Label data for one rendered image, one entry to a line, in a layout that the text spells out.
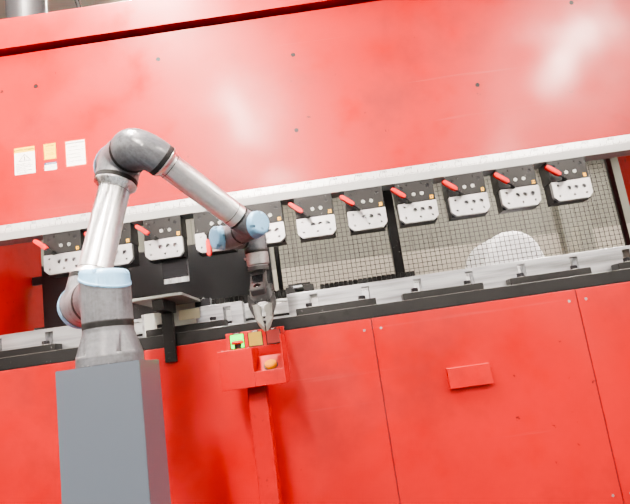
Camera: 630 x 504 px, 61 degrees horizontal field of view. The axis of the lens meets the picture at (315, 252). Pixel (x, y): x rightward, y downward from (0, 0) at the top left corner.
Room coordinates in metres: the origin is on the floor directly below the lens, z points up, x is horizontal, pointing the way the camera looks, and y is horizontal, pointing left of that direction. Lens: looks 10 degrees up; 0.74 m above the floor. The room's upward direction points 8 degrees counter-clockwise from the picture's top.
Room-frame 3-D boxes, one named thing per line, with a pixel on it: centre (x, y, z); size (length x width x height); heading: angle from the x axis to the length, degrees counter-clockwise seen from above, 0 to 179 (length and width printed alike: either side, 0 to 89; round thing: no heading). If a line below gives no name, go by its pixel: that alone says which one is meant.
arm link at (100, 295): (1.27, 0.51, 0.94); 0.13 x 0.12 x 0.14; 42
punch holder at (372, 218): (2.08, -0.22, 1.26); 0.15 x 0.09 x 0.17; 89
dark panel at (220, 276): (2.60, 0.78, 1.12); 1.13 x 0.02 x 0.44; 89
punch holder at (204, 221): (2.08, 0.38, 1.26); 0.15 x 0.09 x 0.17; 89
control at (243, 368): (1.77, 0.24, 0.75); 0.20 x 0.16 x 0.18; 89
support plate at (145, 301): (1.94, 0.56, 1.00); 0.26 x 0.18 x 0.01; 179
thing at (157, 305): (1.90, 0.56, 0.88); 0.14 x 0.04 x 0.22; 179
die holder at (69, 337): (2.09, 1.10, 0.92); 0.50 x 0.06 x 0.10; 89
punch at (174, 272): (2.09, 0.55, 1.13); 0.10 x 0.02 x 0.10; 89
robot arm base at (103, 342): (1.27, 0.51, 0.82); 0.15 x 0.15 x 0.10
